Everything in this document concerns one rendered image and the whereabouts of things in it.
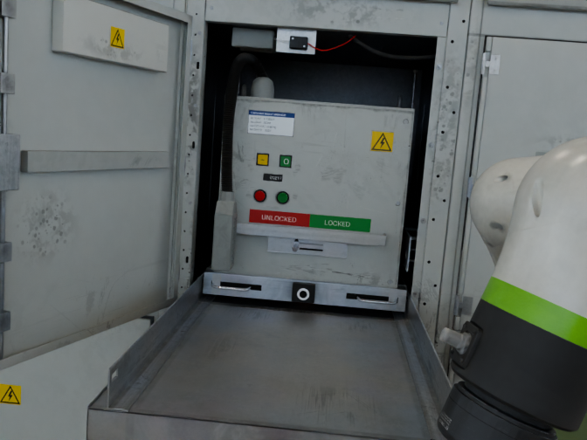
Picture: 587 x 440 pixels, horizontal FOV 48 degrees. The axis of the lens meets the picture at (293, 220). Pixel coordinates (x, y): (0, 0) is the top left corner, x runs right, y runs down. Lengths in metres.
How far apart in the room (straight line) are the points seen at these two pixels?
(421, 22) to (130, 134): 0.75
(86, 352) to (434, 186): 1.01
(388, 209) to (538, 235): 1.28
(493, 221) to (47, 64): 0.88
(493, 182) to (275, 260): 0.96
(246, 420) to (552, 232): 0.75
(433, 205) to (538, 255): 1.25
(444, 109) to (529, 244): 1.25
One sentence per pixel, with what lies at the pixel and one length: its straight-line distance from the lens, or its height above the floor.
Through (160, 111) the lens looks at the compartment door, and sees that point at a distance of 1.65.
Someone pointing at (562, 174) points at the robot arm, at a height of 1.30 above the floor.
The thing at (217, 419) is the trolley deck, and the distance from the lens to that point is 1.10.
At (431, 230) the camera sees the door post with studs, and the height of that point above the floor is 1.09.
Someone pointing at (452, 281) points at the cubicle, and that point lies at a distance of 1.73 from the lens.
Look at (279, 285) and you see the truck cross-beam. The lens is 1.74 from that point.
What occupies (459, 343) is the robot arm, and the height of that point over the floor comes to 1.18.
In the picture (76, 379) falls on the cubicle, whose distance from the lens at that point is 1.90.
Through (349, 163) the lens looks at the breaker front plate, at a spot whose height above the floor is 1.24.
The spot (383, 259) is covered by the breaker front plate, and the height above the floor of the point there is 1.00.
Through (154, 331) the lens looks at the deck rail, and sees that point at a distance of 1.34.
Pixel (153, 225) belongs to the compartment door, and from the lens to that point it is 1.67.
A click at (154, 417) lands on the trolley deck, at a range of 1.12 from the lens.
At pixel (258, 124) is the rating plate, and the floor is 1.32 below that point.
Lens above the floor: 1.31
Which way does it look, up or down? 8 degrees down
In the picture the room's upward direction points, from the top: 4 degrees clockwise
